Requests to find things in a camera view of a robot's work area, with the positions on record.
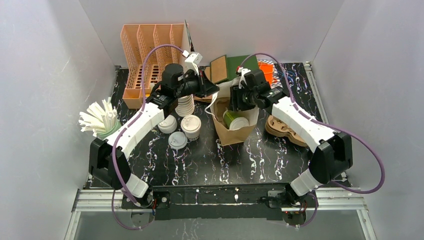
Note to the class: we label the white folder in organizer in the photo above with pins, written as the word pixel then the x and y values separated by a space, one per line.
pixel 187 42

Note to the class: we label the single white lid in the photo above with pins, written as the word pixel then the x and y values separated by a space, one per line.
pixel 191 123
pixel 238 123

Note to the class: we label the green cup holder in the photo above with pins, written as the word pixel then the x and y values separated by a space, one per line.
pixel 104 135

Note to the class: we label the green paper cup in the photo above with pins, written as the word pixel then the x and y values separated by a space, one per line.
pixel 229 115

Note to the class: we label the single paper cup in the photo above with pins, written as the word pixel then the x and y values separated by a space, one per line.
pixel 192 136

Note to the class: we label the pink desk file organizer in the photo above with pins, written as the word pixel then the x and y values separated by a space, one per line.
pixel 137 41

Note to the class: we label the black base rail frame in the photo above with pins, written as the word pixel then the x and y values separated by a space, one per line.
pixel 248 201

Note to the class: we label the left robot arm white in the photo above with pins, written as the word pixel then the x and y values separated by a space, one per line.
pixel 108 157

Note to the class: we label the dark green paper bag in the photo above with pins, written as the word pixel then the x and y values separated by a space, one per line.
pixel 224 69

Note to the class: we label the stack of white lids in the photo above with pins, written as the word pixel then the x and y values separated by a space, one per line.
pixel 169 125

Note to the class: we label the orange paper bag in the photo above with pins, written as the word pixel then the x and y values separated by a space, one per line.
pixel 268 70

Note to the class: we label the cardboard two-cup carrier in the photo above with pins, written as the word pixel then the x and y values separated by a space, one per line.
pixel 278 128

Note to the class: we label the stack of paper cups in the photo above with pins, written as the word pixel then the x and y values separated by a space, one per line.
pixel 186 106

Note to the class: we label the loose white lid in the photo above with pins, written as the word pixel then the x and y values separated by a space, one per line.
pixel 177 140

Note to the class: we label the white wrapped straws bundle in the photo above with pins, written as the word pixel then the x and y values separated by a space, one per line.
pixel 98 118

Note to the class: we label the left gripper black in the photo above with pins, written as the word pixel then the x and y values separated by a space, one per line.
pixel 204 85

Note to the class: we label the tan paper bag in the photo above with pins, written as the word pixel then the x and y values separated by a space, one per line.
pixel 219 104

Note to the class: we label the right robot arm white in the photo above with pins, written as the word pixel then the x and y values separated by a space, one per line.
pixel 332 151

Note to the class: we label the brown kraft paper bag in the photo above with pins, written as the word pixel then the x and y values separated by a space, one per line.
pixel 206 70

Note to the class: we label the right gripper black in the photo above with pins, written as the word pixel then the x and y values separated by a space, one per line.
pixel 237 99

